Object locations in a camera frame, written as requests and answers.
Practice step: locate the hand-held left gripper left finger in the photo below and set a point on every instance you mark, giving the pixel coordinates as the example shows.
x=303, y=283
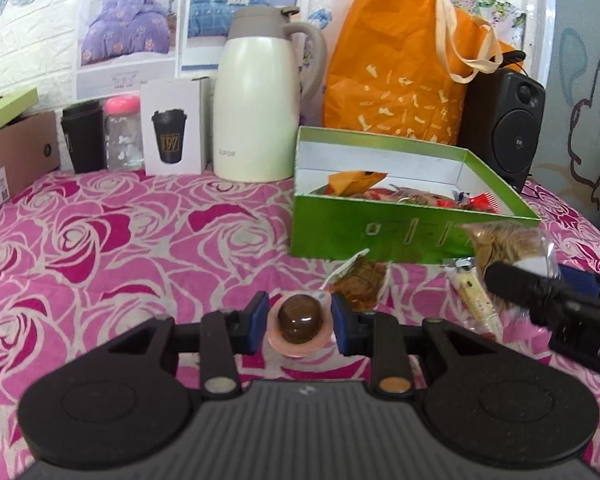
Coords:
x=259, y=317

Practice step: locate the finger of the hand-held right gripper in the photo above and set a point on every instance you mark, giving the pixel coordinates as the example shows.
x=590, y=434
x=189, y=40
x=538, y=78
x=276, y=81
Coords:
x=525, y=290
x=580, y=280

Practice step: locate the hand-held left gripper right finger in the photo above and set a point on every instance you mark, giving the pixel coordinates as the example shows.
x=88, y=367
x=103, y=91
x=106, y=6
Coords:
x=341, y=322

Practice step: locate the chocolate ball jelly cup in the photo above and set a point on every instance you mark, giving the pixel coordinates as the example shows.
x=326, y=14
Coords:
x=300, y=320

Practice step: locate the clear bag of brown snacks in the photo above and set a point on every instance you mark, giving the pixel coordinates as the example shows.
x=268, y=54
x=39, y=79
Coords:
x=505, y=242

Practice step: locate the green cardboard box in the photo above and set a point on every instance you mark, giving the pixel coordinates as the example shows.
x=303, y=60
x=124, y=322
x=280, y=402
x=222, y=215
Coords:
x=330, y=230

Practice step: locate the pile of mixed snacks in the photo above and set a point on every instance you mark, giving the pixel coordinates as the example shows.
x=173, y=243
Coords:
x=360, y=182

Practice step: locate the brown snack packet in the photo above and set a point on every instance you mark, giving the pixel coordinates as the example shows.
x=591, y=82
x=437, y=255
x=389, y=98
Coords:
x=362, y=280

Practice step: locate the cream stick snack packet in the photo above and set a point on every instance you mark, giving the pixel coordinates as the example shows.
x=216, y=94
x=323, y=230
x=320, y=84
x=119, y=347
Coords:
x=475, y=300

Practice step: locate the black speaker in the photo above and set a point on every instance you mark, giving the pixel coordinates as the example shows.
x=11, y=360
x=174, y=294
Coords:
x=510, y=130

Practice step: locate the pink rose blanket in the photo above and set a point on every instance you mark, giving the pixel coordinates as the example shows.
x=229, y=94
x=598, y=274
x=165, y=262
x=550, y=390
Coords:
x=105, y=260

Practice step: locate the cream thermos jug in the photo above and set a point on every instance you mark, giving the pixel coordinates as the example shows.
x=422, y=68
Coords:
x=255, y=110

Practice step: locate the pink-lid clear bottle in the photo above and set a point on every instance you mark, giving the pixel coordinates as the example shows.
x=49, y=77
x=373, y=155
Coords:
x=122, y=135

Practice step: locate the white cup carton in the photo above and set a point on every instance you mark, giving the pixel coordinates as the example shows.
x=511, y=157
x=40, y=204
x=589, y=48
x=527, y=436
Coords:
x=172, y=100

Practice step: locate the black travel cup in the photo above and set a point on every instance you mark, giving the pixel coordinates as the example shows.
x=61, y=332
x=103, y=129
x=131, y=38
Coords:
x=82, y=140

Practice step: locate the orange tote bag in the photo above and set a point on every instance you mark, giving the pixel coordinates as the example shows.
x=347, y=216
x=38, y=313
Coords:
x=380, y=70

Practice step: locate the brown cardboard shoe box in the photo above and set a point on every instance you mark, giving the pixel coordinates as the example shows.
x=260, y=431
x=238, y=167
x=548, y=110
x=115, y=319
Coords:
x=15, y=150

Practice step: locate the blue bedding poster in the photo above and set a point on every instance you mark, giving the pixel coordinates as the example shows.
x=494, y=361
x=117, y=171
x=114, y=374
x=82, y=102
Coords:
x=220, y=0

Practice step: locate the purple bedding poster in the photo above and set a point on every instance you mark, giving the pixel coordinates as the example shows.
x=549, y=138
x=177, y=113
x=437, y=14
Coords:
x=125, y=25

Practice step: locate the green box lid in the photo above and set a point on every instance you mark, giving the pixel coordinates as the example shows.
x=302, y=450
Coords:
x=0, y=110

